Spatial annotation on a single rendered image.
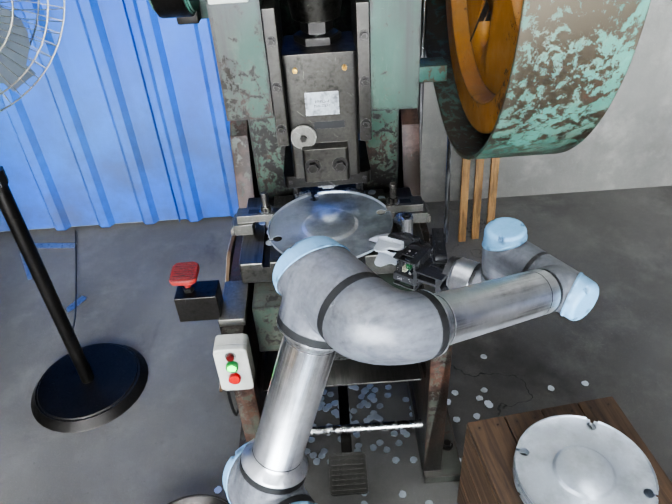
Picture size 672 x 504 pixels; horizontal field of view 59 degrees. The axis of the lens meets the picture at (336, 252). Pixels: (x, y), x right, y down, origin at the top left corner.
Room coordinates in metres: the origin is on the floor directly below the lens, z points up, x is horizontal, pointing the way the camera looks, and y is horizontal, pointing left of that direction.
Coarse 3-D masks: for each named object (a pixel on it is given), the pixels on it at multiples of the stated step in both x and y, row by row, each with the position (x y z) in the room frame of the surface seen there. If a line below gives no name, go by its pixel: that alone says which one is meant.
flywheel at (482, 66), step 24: (456, 0) 1.50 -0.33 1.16; (480, 0) 1.37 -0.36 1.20; (504, 0) 1.19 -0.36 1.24; (456, 24) 1.47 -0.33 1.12; (480, 24) 1.36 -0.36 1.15; (504, 24) 1.17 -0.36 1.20; (456, 48) 1.42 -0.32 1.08; (480, 48) 1.33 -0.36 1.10; (504, 48) 1.15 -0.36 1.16; (456, 72) 1.40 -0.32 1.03; (480, 72) 1.31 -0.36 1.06; (504, 72) 1.13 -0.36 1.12; (480, 96) 1.21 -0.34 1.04; (480, 120) 1.15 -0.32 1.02
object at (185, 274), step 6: (180, 264) 1.05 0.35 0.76; (186, 264) 1.05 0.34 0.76; (192, 264) 1.05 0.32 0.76; (198, 264) 1.05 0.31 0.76; (174, 270) 1.03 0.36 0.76; (180, 270) 1.03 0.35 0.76; (186, 270) 1.03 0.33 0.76; (192, 270) 1.03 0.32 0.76; (198, 270) 1.04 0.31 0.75; (174, 276) 1.01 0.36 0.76; (180, 276) 1.01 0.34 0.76; (186, 276) 1.01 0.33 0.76; (192, 276) 1.01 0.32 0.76; (174, 282) 0.99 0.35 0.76; (180, 282) 0.99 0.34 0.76; (186, 282) 0.99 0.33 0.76; (192, 282) 1.00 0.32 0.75
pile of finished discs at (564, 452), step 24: (528, 432) 0.82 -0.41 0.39; (552, 432) 0.81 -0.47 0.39; (576, 432) 0.81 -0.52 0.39; (600, 432) 0.80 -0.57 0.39; (528, 456) 0.76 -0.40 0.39; (552, 456) 0.75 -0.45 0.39; (576, 456) 0.74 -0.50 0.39; (600, 456) 0.74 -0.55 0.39; (624, 456) 0.74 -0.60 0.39; (528, 480) 0.70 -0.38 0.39; (552, 480) 0.69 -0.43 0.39; (576, 480) 0.69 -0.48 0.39; (600, 480) 0.68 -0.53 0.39; (624, 480) 0.68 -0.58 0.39; (648, 480) 0.68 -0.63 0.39
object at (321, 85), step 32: (288, 64) 1.17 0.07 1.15; (320, 64) 1.17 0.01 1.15; (352, 64) 1.17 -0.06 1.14; (288, 96) 1.17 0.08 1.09; (320, 96) 1.17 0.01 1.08; (352, 96) 1.17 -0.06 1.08; (320, 128) 1.17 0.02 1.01; (352, 128) 1.17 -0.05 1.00; (320, 160) 1.14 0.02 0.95; (352, 160) 1.17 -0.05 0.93
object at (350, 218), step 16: (320, 192) 1.28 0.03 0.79; (336, 192) 1.27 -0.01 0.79; (352, 192) 1.26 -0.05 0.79; (288, 208) 1.22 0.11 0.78; (304, 208) 1.21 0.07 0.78; (320, 208) 1.21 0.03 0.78; (336, 208) 1.20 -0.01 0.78; (352, 208) 1.20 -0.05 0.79; (368, 208) 1.19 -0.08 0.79; (384, 208) 1.18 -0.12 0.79; (272, 224) 1.16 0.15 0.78; (288, 224) 1.15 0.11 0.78; (304, 224) 1.14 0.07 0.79; (320, 224) 1.13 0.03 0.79; (336, 224) 1.12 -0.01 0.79; (352, 224) 1.12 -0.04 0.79; (368, 224) 1.12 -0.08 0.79; (384, 224) 1.12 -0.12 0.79; (288, 240) 1.09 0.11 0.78; (336, 240) 1.07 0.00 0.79; (352, 240) 1.06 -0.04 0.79; (368, 240) 1.06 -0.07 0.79
